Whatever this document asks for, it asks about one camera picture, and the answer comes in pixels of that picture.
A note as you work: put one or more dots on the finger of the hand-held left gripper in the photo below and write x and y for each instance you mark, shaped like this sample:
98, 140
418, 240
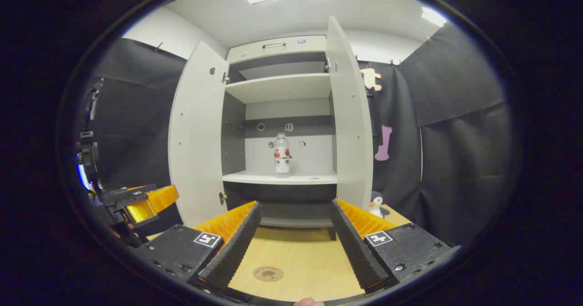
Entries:
164, 199
141, 211

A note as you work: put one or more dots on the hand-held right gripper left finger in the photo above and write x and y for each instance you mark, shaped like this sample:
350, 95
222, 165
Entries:
237, 247

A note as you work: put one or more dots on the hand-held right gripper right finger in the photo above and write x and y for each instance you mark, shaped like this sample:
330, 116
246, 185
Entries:
355, 247

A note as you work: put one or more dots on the white cabinet door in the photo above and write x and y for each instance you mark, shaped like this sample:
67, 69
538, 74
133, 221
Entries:
196, 137
350, 128

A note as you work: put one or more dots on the clear plastic bottle red label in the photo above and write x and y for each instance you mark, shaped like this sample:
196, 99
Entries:
282, 160

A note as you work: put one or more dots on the white cabinet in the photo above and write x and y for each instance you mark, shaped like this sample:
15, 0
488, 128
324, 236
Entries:
278, 87

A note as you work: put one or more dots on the white cabinet drawer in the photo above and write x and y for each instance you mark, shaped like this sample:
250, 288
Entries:
296, 51

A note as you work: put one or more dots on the penguin plush toy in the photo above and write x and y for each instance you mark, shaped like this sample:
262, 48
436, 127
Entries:
376, 203

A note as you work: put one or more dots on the black backdrop cloth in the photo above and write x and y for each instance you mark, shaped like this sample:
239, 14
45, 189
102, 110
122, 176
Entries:
455, 160

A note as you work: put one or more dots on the small ceiling light panel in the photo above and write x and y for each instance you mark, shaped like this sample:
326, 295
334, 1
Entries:
435, 17

